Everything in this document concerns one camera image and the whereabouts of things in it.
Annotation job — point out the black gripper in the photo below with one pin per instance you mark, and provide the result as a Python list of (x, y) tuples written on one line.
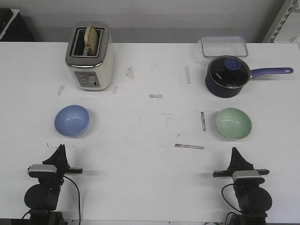
[(60, 166), (239, 163)]

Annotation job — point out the green bowl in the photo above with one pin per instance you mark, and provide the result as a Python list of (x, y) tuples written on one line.
[(233, 123)]

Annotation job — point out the blue bowl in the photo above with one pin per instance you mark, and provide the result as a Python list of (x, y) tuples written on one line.
[(72, 121)]

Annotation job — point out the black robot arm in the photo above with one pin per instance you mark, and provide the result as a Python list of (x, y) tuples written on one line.
[(252, 199), (42, 198)]

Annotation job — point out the dark blue saucepan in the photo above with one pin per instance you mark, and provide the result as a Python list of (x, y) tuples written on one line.
[(229, 92)]

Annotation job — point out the glass pot lid blue knob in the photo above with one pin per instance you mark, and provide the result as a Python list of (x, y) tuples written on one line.
[(229, 72)]

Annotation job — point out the cream two-slot toaster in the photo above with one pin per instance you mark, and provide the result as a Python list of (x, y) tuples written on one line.
[(91, 73)]

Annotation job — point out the clear plastic food container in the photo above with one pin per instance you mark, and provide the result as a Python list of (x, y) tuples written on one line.
[(215, 46)]

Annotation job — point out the toast slice in toaster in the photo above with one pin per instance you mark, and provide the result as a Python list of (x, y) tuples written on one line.
[(91, 40)]

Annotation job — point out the black box background left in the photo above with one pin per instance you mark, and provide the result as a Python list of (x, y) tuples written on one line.
[(13, 27)]

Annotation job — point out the white metal shelf rack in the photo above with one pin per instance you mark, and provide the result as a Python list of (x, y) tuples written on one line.
[(286, 26)]

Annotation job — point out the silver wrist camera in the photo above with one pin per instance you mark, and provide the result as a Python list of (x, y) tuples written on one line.
[(247, 174), (41, 170)]

